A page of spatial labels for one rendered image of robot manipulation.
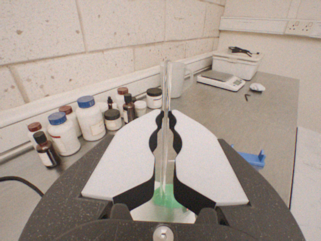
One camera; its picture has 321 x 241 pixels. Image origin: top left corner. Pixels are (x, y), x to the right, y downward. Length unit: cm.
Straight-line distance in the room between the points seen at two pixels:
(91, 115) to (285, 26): 135
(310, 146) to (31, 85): 89
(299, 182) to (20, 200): 65
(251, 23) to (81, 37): 121
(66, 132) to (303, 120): 161
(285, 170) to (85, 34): 73
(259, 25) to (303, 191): 121
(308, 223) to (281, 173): 12
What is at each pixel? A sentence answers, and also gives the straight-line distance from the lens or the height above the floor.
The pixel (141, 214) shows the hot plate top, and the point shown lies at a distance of 26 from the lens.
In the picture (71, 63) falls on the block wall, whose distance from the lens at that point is 62.
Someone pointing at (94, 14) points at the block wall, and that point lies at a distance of 66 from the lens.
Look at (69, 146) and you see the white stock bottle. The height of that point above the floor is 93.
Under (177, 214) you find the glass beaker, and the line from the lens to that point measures 19.
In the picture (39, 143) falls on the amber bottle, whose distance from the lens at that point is 46.
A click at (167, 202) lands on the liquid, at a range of 23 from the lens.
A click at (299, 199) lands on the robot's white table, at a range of 49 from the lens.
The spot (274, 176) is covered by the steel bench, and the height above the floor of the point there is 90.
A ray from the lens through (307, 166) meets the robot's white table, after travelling 59.
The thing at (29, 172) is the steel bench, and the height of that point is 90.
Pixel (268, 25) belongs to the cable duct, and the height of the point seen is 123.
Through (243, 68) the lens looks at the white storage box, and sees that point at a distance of 120.
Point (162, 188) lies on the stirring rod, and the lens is 19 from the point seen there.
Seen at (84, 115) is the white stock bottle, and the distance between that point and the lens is 48.
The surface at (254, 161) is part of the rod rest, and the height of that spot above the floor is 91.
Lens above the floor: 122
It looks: 33 degrees down
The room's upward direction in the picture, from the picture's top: 1 degrees clockwise
